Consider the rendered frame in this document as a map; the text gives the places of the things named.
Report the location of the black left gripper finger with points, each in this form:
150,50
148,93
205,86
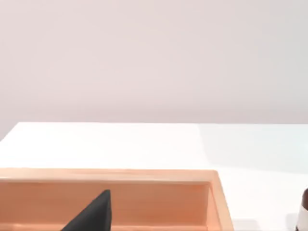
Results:
96,214

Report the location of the shallow salmon-coloured box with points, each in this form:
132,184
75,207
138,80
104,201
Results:
156,199

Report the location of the brown bottle with white label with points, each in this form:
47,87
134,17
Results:
303,211

